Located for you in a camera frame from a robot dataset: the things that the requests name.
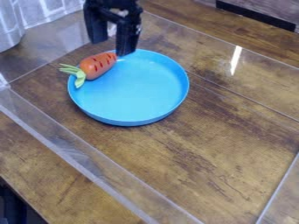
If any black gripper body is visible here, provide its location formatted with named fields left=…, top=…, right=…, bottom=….
left=82, top=0, right=142, bottom=18

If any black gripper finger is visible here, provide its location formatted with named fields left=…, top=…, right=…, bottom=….
left=116, top=13, right=141, bottom=56
left=84, top=8, right=108, bottom=44

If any orange toy carrot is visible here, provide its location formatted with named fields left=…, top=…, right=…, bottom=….
left=58, top=52, right=117, bottom=88

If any blue round tray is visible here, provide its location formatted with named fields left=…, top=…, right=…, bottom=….
left=66, top=49, right=189, bottom=126

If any white patterned curtain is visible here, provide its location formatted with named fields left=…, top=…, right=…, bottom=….
left=0, top=0, right=85, bottom=53

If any clear acrylic barrier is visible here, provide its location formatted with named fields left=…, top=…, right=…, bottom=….
left=0, top=0, right=299, bottom=224

